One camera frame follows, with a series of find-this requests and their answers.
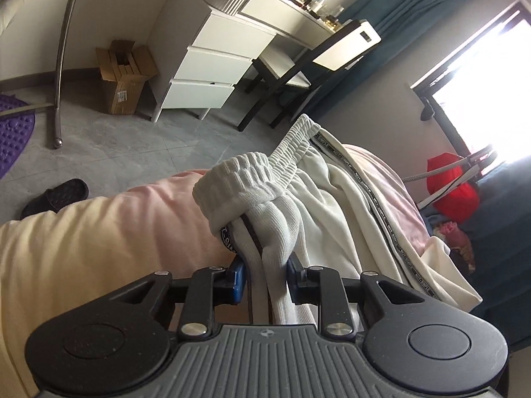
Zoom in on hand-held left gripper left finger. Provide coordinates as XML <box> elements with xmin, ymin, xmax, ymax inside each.
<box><xmin>110</xmin><ymin>257</ymin><xmax>246</xmax><ymax>341</ymax></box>

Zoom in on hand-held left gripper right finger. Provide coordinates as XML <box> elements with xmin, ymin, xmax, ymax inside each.
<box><xmin>287</xmin><ymin>257</ymin><xmax>419</xmax><ymax>338</ymax></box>

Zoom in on white pants with striped trim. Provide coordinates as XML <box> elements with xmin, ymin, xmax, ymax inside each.
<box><xmin>193</xmin><ymin>114</ymin><xmax>484</xmax><ymax>326</ymax></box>

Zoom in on pink clothes pile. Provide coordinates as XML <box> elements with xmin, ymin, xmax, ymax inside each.
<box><xmin>433</xmin><ymin>221</ymin><xmax>477</xmax><ymax>272</ymax></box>

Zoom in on pink and yellow bed blanket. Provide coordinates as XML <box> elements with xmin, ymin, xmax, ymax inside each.
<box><xmin>0</xmin><ymin>144</ymin><xmax>430</xmax><ymax>398</ymax></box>

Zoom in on red bag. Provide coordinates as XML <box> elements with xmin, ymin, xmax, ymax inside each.
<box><xmin>426</xmin><ymin>152</ymin><xmax>481</xmax><ymax>221</ymax></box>

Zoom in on black slipper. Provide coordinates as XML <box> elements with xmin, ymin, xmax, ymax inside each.
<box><xmin>20</xmin><ymin>178</ymin><xmax>90</xmax><ymax>220</ymax></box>

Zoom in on dark blue cloth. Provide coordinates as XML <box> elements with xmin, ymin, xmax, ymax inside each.
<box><xmin>423</xmin><ymin>162</ymin><xmax>531</xmax><ymax>349</ymax></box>

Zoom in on white dressing table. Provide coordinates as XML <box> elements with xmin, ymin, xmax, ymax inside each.
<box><xmin>151</xmin><ymin>0</ymin><xmax>357</xmax><ymax>123</ymax></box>

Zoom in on cardboard box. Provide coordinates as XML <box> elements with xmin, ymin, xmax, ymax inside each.
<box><xmin>95</xmin><ymin>39</ymin><xmax>159</xmax><ymax>116</ymax></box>

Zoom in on purple studded mat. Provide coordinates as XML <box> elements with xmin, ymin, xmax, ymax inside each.
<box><xmin>0</xmin><ymin>93</ymin><xmax>38</xmax><ymax>181</ymax></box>

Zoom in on row of cosmetic bottles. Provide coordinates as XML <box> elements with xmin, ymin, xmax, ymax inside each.
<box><xmin>282</xmin><ymin>0</ymin><xmax>349</xmax><ymax>30</ymax></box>

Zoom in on dark framed window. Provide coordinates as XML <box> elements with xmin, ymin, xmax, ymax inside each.
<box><xmin>411</xmin><ymin>0</ymin><xmax>531</xmax><ymax>166</ymax></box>

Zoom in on narrow blue curtain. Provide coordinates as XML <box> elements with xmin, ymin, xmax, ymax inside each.
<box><xmin>309</xmin><ymin>0</ymin><xmax>527</xmax><ymax>112</ymax></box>

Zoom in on white hanging garment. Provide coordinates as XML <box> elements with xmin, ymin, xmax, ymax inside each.
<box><xmin>0</xmin><ymin>0</ymin><xmax>30</xmax><ymax>36</ymax></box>

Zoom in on white chair with black frame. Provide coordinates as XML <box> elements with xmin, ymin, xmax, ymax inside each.
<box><xmin>237</xmin><ymin>19</ymin><xmax>382</xmax><ymax>130</ymax></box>

